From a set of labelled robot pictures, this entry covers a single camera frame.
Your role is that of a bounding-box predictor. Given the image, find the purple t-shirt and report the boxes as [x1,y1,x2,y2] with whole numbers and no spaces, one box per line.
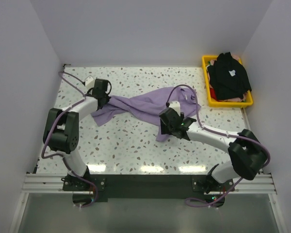
[91,86,201,143]

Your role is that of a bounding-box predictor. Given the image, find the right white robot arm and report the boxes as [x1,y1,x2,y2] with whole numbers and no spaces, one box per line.
[159,108,270,191]

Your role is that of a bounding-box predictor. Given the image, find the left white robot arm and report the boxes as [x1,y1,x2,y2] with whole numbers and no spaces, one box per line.
[41,79,112,190]

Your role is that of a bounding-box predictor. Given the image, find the red garment in bin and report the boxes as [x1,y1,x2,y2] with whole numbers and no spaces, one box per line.
[210,88,217,101]

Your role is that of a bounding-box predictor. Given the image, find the yellow plastic bin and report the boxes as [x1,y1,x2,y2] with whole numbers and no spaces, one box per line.
[201,55,254,108]

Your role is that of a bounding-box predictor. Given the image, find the black t-shirt in bin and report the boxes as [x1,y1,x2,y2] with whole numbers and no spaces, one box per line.
[206,52,252,101]

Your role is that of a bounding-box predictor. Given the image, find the pink garment in bin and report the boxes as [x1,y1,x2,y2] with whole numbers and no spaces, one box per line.
[226,93,247,102]

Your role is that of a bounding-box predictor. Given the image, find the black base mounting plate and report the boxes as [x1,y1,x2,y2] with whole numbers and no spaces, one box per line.
[61,174,234,204]

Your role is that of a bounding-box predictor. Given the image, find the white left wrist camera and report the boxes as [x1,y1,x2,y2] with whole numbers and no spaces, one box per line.
[84,76,95,89]

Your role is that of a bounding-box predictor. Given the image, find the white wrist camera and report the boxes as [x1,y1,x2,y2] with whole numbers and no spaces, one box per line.
[169,101,181,115]
[84,76,95,89]

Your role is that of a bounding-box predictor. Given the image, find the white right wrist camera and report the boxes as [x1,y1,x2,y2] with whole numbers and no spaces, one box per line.
[169,101,181,115]

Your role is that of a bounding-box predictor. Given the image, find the aluminium frame rail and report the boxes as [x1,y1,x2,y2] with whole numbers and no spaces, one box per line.
[21,174,277,194]

